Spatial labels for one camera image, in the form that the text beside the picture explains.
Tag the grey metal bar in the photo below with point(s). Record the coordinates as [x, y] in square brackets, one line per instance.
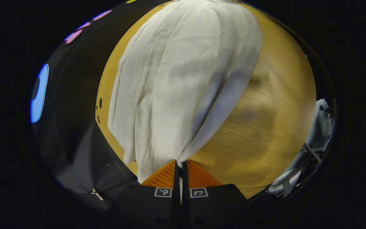
[312, 153]

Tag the silver metal clip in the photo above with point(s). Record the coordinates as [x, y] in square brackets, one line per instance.
[97, 194]

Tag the black backdrop cloth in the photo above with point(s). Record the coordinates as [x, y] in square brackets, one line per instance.
[71, 127]

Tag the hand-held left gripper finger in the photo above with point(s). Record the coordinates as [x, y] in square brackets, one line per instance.
[185, 178]
[177, 178]

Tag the white jeans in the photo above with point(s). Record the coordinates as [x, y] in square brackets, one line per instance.
[176, 79]

